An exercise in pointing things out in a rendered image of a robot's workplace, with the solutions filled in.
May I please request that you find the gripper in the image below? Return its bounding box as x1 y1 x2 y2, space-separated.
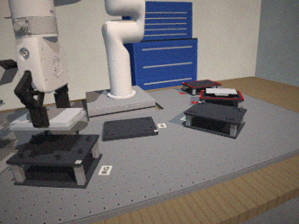
14 34 71 128

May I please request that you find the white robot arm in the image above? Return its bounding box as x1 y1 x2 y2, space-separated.
0 0 145 99

